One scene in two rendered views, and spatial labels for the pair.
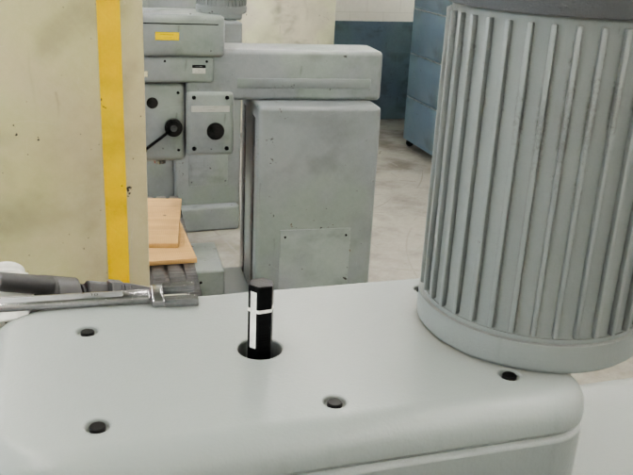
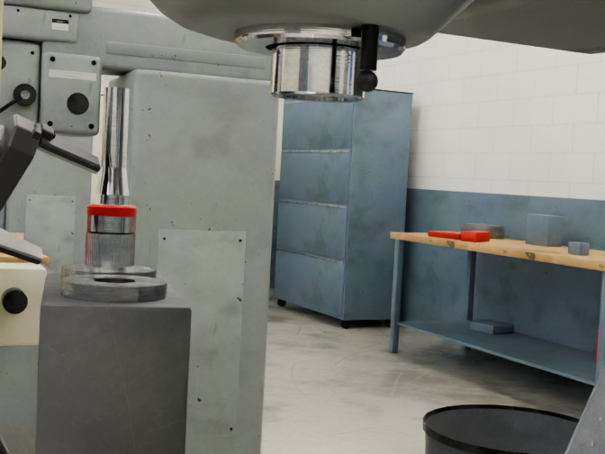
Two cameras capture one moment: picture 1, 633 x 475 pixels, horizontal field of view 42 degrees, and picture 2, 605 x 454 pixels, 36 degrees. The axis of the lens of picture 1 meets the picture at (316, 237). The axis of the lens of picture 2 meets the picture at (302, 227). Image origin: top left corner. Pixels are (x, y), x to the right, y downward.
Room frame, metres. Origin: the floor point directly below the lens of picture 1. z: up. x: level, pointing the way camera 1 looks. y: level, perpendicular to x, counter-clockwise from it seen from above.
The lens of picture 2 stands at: (0.14, 0.11, 1.24)
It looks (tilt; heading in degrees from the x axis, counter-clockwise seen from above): 3 degrees down; 352
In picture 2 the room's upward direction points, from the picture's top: 3 degrees clockwise
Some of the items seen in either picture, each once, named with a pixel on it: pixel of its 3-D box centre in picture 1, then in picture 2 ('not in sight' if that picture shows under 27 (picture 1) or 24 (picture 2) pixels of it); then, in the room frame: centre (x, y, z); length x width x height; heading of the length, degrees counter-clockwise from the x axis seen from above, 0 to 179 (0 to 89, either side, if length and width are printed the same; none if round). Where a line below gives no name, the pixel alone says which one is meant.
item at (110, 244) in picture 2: not in sight; (110, 241); (1.06, 0.17, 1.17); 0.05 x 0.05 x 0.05
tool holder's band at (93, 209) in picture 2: not in sight; (112, 210); (1.06, 0.17, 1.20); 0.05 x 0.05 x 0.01
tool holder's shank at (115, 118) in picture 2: not in sight; (114, 146); (1.06, 0.17, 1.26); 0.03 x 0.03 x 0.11
